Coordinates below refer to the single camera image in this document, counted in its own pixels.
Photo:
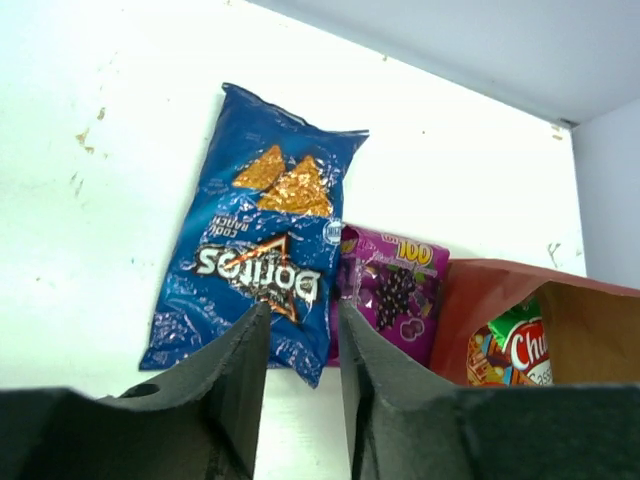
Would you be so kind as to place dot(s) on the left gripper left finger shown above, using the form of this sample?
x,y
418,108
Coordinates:
x,y
200,418

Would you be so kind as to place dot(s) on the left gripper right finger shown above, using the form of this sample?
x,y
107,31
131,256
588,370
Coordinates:
x,y
399,416

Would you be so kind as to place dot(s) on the red snack bag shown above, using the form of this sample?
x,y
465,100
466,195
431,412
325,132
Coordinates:
x,y
488,365

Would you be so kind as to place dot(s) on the purple grape candy bag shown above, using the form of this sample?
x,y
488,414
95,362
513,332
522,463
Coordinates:
x,y
395,283

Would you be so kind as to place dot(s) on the green Chubby cassava chips bag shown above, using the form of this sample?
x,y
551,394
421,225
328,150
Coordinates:
x,y
520,333

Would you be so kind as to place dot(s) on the blue Doritos chips bag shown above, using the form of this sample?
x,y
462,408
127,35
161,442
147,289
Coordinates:
x,y
264,226

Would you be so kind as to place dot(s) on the red brown paper bag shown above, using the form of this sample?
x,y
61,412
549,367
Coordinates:
x,y
591,327

